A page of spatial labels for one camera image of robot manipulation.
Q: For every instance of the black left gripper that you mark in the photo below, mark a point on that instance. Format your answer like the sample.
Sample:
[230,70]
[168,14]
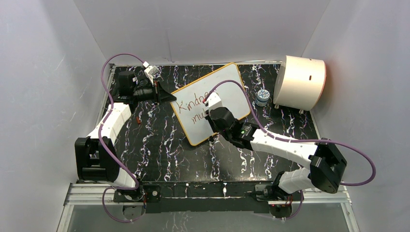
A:
[160,94]

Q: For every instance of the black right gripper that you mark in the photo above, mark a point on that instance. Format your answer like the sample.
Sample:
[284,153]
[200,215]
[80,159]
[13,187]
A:
[210,110]

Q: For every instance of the yellow framed whiteboard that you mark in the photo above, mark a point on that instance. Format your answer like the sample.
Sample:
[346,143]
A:
[190,109]

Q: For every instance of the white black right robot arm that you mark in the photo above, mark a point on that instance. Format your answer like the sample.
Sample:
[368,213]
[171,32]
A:
[322,163]

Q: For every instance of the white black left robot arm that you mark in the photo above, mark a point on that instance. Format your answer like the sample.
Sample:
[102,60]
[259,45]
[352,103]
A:
[96,158]

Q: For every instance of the blue white patterned jar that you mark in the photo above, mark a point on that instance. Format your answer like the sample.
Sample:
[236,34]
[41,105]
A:
[262,97]

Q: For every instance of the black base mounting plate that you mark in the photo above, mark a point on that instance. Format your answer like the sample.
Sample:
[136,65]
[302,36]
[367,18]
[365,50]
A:
[216,196]

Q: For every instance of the white cylindrical drum container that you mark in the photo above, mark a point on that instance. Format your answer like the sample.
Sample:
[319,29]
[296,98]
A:
[299,83]

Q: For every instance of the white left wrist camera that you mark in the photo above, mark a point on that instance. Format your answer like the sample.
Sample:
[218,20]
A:
[150,71]

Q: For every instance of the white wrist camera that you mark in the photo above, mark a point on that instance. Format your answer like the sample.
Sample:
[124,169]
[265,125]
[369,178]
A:
[150,71]
[213,101]

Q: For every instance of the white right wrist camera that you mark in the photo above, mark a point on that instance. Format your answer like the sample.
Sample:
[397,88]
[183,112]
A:
[213,101]

